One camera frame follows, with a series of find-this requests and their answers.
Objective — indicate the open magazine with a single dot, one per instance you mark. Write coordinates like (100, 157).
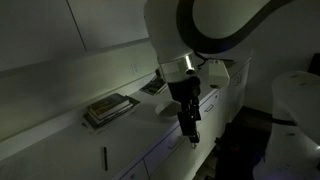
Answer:
(154, 86)

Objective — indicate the white base cabinet unit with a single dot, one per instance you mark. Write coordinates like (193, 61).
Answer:
(173, 153)

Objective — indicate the dark cover book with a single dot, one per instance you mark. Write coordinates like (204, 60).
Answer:
(108, 104)

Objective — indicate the white bowl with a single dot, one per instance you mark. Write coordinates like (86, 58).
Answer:
(166, 109)

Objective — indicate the white wall outlet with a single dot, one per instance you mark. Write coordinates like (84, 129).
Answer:
(135, 68)

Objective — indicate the white-edged book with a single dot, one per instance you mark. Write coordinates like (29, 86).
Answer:
(111, 112)

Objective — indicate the wide white cabinet door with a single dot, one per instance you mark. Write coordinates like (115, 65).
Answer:
(36, 33)

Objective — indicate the stack of books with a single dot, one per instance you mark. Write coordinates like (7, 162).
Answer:
(110, 118)

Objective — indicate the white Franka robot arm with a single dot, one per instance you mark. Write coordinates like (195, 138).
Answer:
(166, 30)

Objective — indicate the black pen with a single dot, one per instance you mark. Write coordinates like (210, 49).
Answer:
(105, 158)

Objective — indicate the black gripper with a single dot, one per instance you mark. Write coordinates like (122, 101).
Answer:
(185, 91)

